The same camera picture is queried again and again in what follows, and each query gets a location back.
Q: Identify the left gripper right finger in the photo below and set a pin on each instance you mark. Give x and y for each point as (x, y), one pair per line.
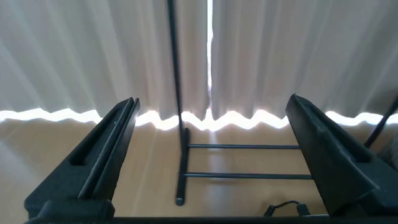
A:
(339, 168)

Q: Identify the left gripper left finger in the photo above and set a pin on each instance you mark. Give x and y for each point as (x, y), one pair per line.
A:
(71, 183)

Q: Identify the black clothes rack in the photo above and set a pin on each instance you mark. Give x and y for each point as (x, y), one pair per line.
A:
(183, 161)

